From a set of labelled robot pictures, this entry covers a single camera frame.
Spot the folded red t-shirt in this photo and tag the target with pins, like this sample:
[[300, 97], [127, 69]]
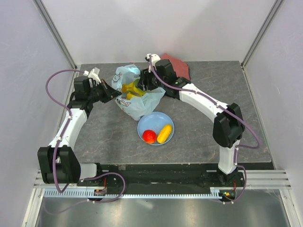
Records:
[[181, 68]]

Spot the yellow banana bunch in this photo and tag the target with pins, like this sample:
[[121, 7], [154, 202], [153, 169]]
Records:
[[128, 88], [129, 96]]

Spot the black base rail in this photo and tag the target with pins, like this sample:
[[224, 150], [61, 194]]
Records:
[[202, 175]]

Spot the yellow mango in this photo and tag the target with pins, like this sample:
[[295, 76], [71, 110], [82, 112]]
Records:
[[164, 134]]

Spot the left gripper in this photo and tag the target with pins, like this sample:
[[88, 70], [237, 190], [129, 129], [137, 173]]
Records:
[[110, 93]]

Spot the white cable duct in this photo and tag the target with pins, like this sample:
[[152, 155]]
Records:
[[93, 194]]

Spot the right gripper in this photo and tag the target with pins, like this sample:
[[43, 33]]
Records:
[[145, 75]]

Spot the blue plate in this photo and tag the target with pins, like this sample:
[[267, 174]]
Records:
[[155, 121]]

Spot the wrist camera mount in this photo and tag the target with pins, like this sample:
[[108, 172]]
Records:
[[93, 74], [152, 58]]

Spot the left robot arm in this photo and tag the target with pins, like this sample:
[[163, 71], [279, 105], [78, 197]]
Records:
[[57, 161]]

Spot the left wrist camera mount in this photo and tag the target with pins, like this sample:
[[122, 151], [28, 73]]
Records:
[[93, 74]]

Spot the green mango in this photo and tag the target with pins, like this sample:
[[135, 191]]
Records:
[[136, 84]]

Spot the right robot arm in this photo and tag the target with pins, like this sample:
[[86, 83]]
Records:
[[227, 119]]

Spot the red apple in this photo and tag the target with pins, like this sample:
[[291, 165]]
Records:
[[149, 136]]

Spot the light blue plastic bag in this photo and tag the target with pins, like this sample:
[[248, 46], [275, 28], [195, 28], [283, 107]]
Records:
[[137, 106]]

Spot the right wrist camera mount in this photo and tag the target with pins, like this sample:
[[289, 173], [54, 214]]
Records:
[[152, 58]]

